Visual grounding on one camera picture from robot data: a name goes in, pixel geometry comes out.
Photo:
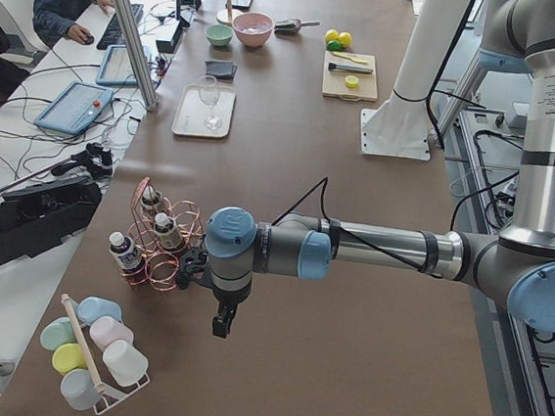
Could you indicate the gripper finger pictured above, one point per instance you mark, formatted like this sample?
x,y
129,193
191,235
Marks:
x,y
226,324
217,325

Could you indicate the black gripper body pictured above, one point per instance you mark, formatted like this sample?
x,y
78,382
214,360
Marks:
x,y
228,304

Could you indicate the copper wire bottle basket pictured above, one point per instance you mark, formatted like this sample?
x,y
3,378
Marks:
x,y
161,265

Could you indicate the tea bottle white cap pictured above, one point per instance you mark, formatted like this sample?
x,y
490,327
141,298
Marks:
x,y
128,258

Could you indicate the white cup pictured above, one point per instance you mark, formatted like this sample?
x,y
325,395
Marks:
x,y
125,362

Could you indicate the pink cup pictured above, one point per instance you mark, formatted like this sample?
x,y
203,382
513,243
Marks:
x,y
106,330

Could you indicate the white cup rack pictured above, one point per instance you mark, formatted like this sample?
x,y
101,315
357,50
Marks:
x,y
111,393

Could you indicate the yellow cup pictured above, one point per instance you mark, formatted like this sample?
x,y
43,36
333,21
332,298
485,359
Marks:
x,y
68,357

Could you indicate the grey blue cup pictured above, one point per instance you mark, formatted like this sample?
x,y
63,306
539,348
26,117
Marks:
x,y
78,390

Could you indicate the green cup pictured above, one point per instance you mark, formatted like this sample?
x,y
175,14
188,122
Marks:
x,y
57,333

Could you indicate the cream serving tray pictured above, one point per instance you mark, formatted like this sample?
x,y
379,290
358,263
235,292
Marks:
x,y
191,114

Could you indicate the black equipment case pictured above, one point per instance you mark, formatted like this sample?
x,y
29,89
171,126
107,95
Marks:
x,y
37,218

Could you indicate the clear wine glass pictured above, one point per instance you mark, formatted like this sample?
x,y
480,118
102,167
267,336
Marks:
x,y
209,94

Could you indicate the grey folded cloth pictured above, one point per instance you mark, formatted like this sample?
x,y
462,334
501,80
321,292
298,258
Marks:
x,y
220,69

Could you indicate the wooden cutting board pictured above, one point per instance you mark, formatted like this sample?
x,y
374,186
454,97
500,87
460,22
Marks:
x,y
333,82

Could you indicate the blue teach pendant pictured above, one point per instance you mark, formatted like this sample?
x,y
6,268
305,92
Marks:
x,y
116,69
75,109

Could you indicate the half lemon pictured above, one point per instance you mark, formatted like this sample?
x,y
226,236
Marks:
x,y
351,81

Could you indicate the steel muddler black tip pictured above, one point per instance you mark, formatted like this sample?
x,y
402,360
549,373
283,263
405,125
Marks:
x,y
332,66

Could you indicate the green bowl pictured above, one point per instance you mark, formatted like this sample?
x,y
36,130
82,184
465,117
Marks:
x,y
219,35

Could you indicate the yellow plastic knife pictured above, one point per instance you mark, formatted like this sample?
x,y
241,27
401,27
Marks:
x,y
350,58

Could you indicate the pink bowl with ice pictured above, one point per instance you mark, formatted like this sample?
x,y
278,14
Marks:
x,y
253,29

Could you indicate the metal ice scoop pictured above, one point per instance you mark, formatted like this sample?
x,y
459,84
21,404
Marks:
x,y
293,26

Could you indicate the wooden glass holder stand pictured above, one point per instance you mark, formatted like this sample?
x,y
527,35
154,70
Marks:
x,y
228,13

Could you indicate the black keyboard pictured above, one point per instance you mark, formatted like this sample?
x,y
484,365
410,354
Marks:
x,y
113,34

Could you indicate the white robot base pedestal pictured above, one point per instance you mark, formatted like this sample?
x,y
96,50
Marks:
x,y
400,127

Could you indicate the aluminium frame post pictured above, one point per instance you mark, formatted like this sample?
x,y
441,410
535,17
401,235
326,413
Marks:
x,y
135,51

